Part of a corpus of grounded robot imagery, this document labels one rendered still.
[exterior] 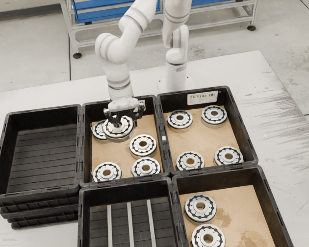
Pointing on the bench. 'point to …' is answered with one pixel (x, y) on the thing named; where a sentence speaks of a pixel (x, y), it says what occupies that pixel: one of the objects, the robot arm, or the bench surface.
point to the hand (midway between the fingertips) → (127, 124)
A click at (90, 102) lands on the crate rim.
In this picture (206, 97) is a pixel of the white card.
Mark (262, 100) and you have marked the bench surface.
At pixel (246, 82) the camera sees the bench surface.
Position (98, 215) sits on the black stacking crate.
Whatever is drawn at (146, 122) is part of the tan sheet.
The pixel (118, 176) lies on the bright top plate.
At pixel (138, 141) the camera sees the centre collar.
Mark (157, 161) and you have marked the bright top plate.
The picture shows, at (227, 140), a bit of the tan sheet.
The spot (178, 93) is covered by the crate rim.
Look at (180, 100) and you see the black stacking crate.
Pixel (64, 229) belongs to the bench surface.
